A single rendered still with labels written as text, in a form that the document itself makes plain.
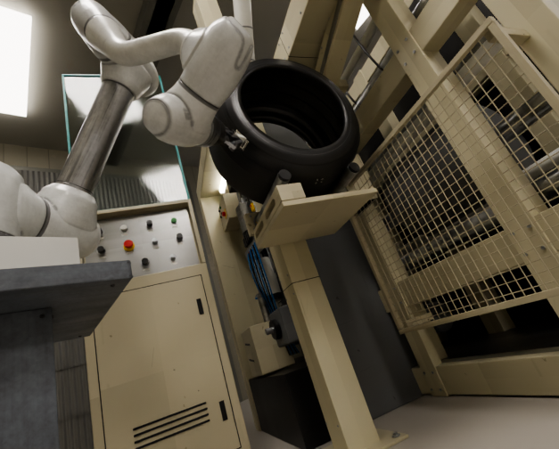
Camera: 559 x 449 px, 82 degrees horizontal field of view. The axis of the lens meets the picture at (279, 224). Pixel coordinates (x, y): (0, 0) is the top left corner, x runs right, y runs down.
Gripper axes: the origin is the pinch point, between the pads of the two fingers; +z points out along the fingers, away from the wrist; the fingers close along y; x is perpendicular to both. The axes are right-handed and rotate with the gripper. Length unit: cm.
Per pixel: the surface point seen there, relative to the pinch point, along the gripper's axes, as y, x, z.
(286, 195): 23.9, -2.8, 0.4
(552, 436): 115, 1, -12
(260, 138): 3.4, 4.2, 6.8
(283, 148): 10.9, 6.5, 9.2
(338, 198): 36.1, 6.4, 10.8
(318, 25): -25, 52, 56
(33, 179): -253, -240, 191
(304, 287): 50, -31, 25
